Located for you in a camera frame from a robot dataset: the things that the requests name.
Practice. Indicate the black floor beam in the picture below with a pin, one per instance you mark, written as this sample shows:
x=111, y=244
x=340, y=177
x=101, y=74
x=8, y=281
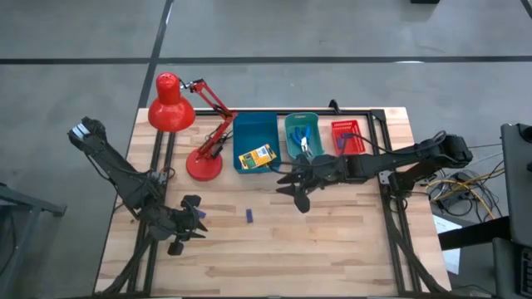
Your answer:
x=474, y=234

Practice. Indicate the black power strip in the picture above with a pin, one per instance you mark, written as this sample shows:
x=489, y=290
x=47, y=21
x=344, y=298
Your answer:
x=455, y=201

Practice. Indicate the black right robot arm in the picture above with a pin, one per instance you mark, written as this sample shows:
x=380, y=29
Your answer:
x=395, y=160

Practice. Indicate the blue plastic bin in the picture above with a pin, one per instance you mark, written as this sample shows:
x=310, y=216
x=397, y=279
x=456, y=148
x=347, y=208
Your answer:
x=256, y=133

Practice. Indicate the small black clamp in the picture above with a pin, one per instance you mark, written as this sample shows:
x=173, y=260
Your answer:
x=333, y=106

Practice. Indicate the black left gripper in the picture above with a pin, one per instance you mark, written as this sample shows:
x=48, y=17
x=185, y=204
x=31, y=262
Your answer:
x=178, y=226

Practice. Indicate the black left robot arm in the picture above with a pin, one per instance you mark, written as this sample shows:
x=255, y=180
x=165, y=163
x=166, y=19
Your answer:
x=108, y=162

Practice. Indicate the red desk lamp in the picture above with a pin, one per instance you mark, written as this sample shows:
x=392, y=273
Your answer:
x=170, y=110

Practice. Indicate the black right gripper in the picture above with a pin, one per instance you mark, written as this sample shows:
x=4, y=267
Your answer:
x=330, y=172

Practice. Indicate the green plastic bin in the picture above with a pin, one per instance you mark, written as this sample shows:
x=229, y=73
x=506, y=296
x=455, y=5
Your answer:
x=316, y=145

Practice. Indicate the red mesh basket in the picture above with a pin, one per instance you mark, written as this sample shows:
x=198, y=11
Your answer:
x=355, y=145

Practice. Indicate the black equipment cart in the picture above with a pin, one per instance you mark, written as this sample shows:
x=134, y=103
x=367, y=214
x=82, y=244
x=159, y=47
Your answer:
x=517, y=187

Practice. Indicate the grey metal stand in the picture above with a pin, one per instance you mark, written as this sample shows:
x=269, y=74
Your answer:
x=29, y=203

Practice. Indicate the yellow green crayon box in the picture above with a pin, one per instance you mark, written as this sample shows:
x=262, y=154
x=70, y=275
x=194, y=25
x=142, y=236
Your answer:
x=257, y=157

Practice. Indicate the white paper sheet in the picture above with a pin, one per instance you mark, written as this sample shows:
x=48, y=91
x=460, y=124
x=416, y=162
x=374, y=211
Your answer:
x=453, y=261

